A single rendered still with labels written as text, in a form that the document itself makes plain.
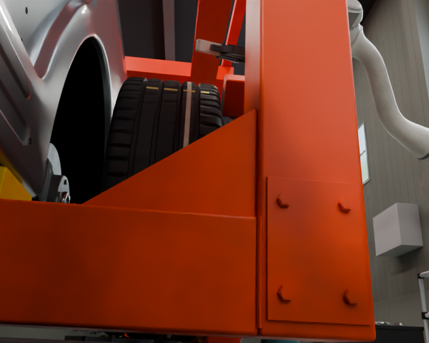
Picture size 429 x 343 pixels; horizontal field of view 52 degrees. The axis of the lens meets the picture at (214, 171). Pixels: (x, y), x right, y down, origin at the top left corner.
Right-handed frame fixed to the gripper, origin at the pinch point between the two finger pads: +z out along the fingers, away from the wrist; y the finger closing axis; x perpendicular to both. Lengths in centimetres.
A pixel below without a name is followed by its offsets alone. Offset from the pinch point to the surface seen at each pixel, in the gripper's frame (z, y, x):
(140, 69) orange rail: -106, 357, 53
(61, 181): 32, 15, -39
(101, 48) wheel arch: 22.0, 25.2, -0.8
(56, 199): 34, 11, -43
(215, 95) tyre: 5.4, -16.3, -14.6
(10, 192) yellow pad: 49, -36, -36
